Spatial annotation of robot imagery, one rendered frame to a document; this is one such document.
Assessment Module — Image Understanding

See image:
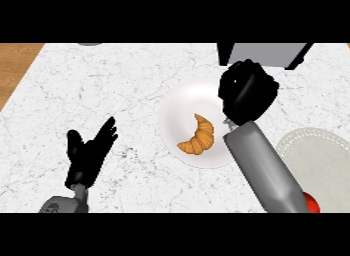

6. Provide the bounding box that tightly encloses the white round plate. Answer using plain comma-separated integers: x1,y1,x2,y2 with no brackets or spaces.
157,81,243,169

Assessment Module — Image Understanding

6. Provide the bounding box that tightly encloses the red round fruit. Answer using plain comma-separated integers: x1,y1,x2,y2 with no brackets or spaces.
302,192,322,214

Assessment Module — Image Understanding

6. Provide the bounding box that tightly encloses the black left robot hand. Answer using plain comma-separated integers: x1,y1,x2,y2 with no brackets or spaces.
65,116,120,191

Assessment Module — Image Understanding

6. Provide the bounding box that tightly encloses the pale oval placemat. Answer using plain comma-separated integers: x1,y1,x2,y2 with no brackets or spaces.
275,127,350,214

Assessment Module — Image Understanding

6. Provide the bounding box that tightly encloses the golden brown croissant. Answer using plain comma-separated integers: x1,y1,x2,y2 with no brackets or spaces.
176,113,217,156

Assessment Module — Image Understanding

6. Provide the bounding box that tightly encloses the grey box appliance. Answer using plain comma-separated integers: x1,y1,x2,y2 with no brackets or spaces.
217,43,316,71

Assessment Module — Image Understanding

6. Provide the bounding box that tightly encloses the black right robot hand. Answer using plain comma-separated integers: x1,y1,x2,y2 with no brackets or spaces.
217,58,281,127

